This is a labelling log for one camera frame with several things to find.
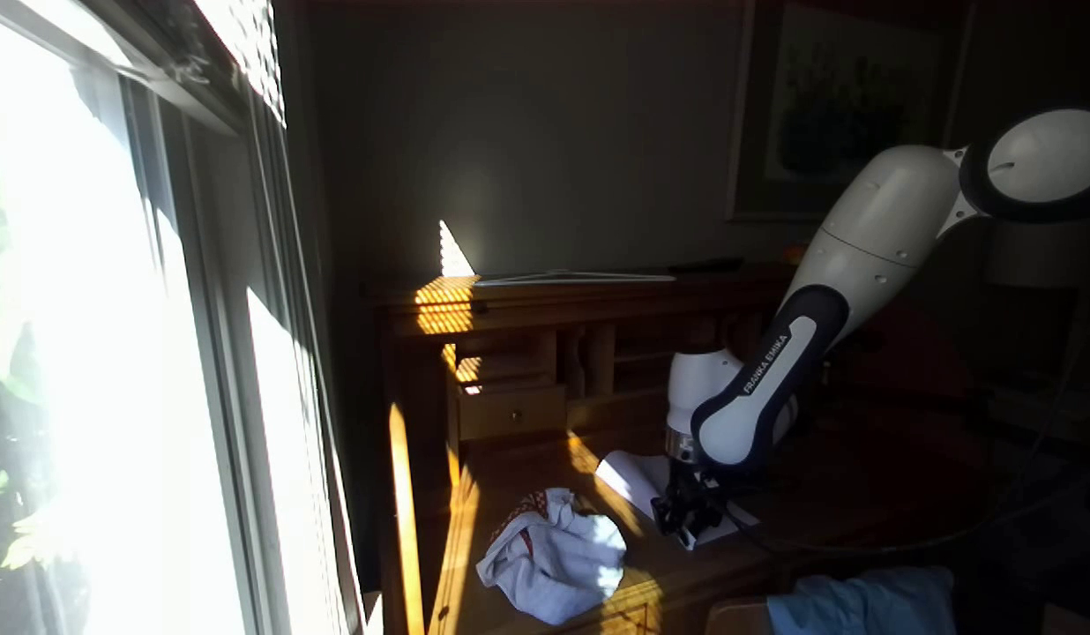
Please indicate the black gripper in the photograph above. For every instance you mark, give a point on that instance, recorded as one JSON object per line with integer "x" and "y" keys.
{"x": 693, "y": 505}

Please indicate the white paper sheet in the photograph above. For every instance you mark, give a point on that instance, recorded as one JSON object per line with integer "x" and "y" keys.
{"x": 635, "y": 478}

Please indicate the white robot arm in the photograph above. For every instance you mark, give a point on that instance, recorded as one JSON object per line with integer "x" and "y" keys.
{"x": 873, "y": 233}

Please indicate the wooden roll top desk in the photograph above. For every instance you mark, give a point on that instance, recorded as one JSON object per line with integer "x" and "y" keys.
{"x": 590, "y": 323}

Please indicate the crumpled white cloth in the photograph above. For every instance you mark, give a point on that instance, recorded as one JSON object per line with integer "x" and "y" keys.
{"x": 553, "y": 558}

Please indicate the blue cloth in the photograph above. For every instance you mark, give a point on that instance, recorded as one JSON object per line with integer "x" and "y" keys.
{"x": 861, "y": 602}

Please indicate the small wooden drawer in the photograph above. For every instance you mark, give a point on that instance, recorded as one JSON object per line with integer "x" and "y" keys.
{"x": 508, "y": 410}

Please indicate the thin grey flat board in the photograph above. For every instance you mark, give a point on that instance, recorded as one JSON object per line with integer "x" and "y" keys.
{"x": 579, "y": 280}

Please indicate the white window blinds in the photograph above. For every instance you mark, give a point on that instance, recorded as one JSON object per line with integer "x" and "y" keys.
{"x": 249, "y": 54}

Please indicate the framed wall picture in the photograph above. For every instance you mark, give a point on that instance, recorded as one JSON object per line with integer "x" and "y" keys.
{"x": 847, "y": 107}

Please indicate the window frame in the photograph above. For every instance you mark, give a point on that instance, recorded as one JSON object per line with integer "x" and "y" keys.
{"x": 212, "y": 355}

